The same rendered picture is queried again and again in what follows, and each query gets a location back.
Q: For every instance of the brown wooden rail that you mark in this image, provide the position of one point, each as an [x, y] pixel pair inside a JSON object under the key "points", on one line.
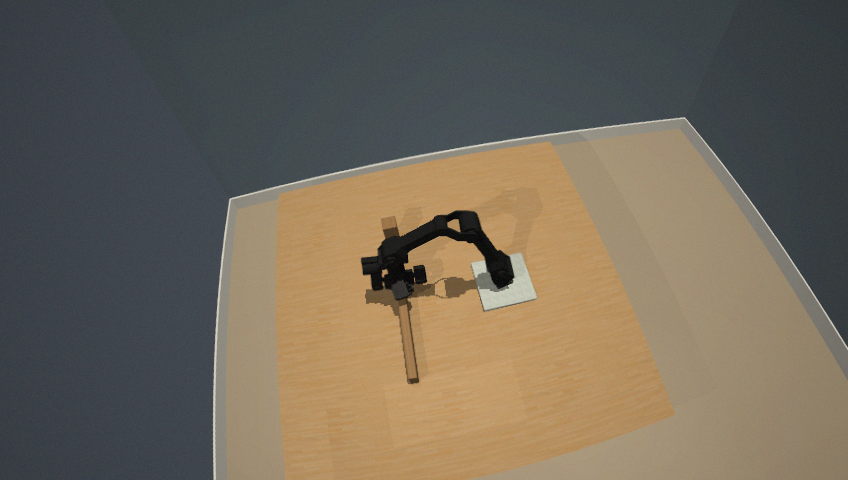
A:
{"points": [[408, 340]]}

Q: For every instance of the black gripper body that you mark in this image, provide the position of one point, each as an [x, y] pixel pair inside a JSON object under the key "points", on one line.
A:
{"points": [[419, 274]]}

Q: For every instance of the brown wooden post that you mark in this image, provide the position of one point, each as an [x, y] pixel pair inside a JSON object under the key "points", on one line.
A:
{"points": [[389, 227]]}

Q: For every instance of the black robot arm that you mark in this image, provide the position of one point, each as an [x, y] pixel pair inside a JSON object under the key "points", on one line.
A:
{"points": [[392, 254]]}

